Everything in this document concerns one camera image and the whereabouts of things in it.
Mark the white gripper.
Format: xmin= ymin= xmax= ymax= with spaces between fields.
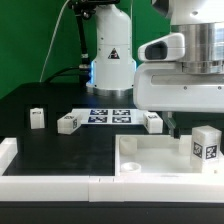
xmin=133 ymin=62 xmax=224 ymax=139

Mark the white square tabletop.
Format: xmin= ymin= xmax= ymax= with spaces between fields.
xmin=115 ymin=135 xmax=224 ymax=176

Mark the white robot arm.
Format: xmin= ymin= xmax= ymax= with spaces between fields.
xmin=69 ymin=0 xmax=224 ymax=122

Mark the white fiducial tag sheet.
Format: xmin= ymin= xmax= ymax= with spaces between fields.
xmin=72 ymin=109 xmax=143 ymax=125

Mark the white U-shaped obstacle fence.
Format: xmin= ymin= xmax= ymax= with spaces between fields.
xmin=0 ymin=138 xmax=224 ymax=203

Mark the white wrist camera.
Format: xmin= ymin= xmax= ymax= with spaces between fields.
xmin=138 ymin=33 xmax=185 ymax=62

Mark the black cable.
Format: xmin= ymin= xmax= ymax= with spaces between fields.
xmin=44 ymin=67 xmax=91 ymax=84

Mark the white cable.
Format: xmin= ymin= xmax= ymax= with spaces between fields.
xmin=38 ymin=0 xmax=70 ymax=83

